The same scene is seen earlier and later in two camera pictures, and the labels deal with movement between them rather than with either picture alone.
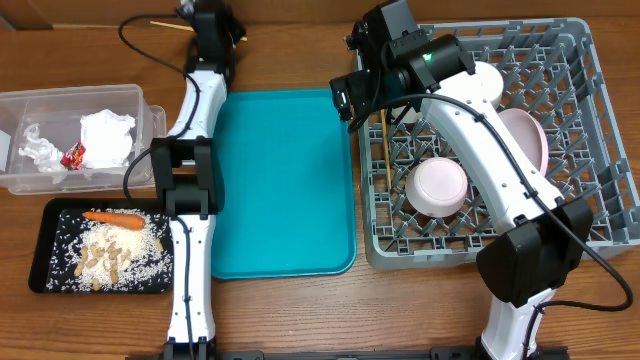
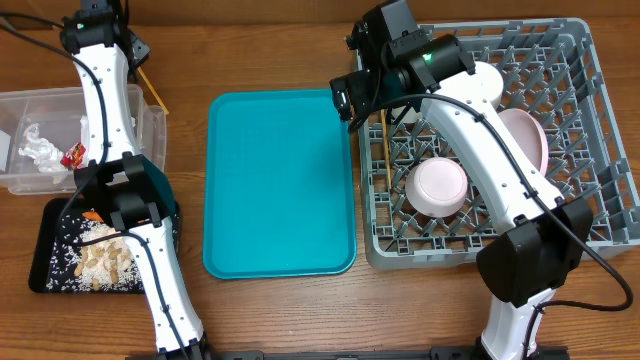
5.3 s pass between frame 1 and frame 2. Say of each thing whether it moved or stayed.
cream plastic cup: stayed
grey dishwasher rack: stayed
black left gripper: moved
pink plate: stayed
